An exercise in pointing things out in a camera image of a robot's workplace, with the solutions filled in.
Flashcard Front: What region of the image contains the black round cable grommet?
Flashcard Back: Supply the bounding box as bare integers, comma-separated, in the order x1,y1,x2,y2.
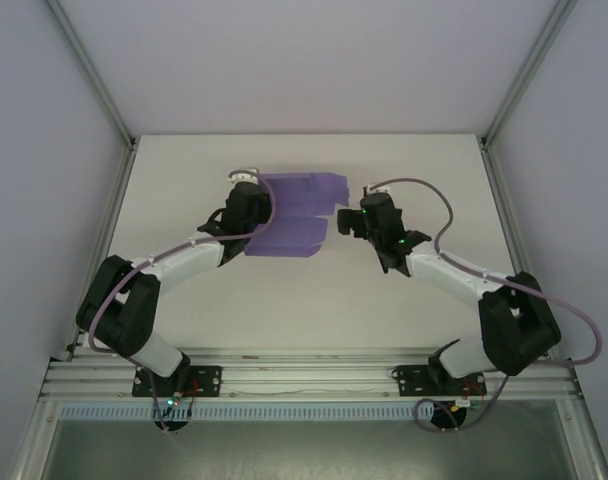
428,404,470,431

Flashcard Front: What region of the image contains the grey metal sheet panel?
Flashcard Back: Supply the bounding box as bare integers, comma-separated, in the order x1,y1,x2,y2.
36,418,583,480

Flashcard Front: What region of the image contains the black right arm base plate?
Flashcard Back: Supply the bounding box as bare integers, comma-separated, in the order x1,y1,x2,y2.
391,364,485,399

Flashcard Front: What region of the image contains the aluminium table side rail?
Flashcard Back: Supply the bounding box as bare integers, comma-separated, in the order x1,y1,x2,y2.
479,142,560,361
63,144,138,362

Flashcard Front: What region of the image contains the aluminium upright frame post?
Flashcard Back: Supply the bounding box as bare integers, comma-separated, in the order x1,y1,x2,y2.
478,0,580,150
44,0,138,150

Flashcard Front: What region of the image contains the slotted grey cable duct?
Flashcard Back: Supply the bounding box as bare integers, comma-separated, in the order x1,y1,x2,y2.
58,403,485,421

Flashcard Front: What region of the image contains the purple cloth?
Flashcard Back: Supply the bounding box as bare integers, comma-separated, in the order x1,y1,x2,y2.
243,171,350,260

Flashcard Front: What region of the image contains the aluminium lower frame beam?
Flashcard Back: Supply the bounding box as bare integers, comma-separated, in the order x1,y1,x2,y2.
11,399,60,480
556,399,608,480

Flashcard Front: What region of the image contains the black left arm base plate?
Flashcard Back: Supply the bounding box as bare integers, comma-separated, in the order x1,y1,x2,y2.
131,364,223,399

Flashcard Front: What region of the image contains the aluminium mounting rail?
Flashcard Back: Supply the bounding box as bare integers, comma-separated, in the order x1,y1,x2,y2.
38,349,583,401

